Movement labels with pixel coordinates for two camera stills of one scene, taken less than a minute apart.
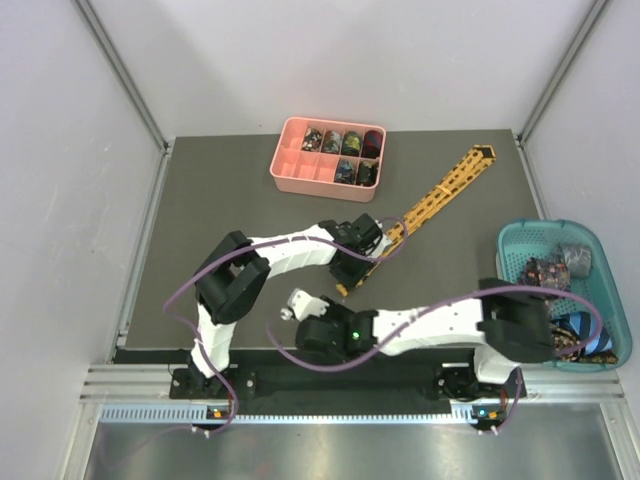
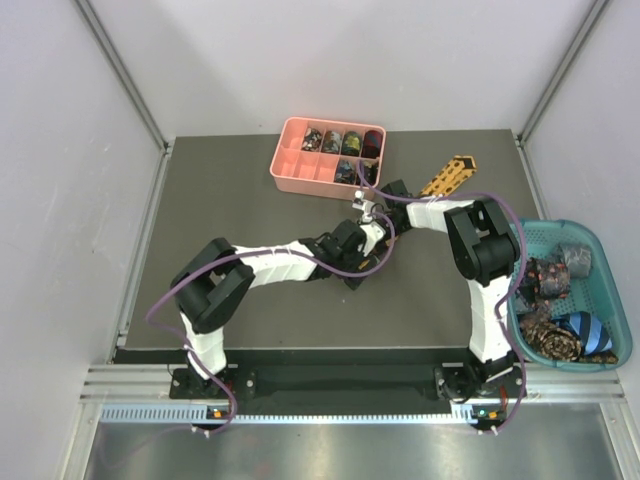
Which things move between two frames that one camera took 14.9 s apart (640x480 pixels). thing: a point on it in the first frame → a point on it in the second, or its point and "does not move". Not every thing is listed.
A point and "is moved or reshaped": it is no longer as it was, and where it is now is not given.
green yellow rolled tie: x=351 y=143 does not move
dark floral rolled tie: x=332 y=141 does not move
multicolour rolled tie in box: x=312 y=140 does not move
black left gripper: x=342 y=278 does not move
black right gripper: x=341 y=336 → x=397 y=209
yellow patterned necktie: x=481 y=157 is moved or reshaped
